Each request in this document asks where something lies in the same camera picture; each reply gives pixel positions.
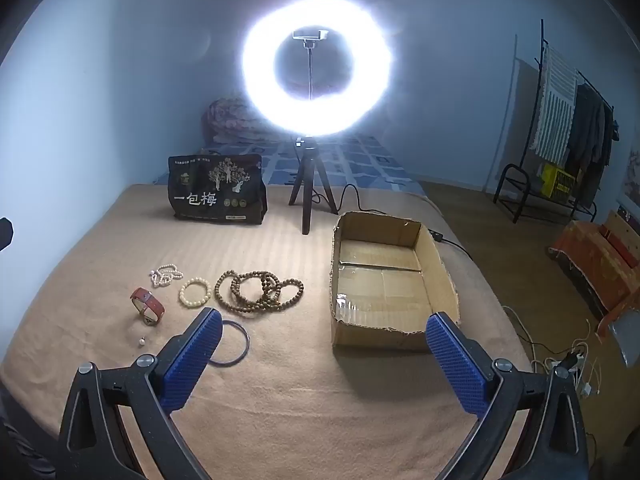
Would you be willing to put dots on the blue patterned bedsheet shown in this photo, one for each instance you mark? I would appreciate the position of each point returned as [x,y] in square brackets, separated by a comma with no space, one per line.
[370,160]

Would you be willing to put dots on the yellow crate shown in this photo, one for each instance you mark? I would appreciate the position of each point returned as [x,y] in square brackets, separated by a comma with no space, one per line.
[560,180]

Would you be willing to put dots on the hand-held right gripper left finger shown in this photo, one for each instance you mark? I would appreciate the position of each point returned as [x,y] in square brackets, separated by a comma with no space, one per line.
[192,365]

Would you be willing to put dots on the grey bag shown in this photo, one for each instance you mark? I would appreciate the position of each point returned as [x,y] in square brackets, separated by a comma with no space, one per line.
[625,335]

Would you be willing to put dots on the folded floral quilt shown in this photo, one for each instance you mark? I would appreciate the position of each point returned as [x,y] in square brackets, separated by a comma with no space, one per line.
[225,120]

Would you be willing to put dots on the dark hanging clothes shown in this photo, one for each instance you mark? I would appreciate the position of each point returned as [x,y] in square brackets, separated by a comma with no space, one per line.
[592,130]

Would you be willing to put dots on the dark cloth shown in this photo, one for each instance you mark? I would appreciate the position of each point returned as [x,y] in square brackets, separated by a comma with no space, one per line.
[25,445]

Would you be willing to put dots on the dark thin bangle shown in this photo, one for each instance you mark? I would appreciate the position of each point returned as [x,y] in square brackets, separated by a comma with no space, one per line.
[246,342]

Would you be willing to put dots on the striped hanging towel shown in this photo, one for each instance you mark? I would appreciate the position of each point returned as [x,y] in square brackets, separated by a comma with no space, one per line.
[555,105]

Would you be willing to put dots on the beige blanket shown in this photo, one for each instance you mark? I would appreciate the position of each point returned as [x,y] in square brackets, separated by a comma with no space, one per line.
[300,410]

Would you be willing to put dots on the cardboard box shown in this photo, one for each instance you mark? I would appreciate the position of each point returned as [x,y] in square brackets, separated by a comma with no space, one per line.
[350,330]

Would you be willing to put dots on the phone clamp on gooseneck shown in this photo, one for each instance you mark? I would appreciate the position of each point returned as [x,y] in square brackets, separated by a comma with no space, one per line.
[310,36]

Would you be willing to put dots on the black printed snack bag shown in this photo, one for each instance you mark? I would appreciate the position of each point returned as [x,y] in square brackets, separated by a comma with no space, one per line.
[215,195]

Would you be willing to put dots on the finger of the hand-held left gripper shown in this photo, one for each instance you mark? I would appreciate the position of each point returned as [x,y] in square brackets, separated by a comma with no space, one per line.
[5,234]

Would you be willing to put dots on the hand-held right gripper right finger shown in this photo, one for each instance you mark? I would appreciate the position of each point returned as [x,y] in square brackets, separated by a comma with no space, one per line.
[455,365]

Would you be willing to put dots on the black metal clothes rack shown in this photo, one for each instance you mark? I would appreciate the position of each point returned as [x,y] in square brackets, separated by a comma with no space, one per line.
[507,180]

